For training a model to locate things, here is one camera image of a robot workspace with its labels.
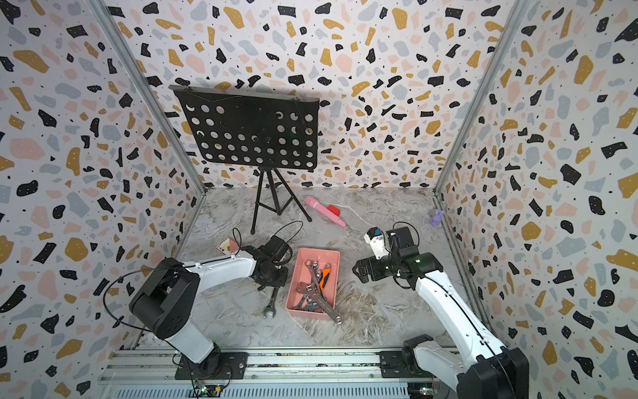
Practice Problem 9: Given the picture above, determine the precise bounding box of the large silver combination wrench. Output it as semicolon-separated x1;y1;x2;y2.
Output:
263;287;279;319

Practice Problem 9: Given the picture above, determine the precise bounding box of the long silver combination wrench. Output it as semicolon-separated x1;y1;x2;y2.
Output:
302;260;342;324

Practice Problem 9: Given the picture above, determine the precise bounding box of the orange handled adjustable wrench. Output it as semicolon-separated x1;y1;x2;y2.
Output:
296;271;332;313

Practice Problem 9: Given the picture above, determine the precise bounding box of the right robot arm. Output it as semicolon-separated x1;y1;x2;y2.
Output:
352;226;529;398

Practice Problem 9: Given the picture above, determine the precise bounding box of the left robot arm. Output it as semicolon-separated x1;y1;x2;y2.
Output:
129;235;292;367

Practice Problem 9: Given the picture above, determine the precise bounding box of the pink plastic storage box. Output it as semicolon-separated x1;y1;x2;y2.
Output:
286;248;343;325

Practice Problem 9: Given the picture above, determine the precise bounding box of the small pink card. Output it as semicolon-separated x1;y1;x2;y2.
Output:
217;238;240;256

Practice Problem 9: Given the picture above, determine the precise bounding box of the small purple toy figure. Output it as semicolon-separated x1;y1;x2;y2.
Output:
429;209;445;228

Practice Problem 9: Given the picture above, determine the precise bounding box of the pink handheld microphone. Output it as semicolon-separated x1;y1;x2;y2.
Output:
304;196;347;228

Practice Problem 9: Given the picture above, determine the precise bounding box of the red small object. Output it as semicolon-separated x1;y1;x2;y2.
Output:
327;204;341;216

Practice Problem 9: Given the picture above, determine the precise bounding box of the black perforated music stand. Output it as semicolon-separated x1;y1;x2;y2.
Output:
171;85;320;214

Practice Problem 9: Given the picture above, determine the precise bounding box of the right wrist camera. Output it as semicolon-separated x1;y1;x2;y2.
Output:
364;227;390;259

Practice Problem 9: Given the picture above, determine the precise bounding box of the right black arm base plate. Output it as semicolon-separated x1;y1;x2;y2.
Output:
379;350;433;378

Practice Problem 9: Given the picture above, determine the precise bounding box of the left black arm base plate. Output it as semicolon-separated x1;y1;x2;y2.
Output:
174;352;249;381

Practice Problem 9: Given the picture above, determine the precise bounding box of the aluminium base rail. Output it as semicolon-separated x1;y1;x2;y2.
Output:
96;347;456;398

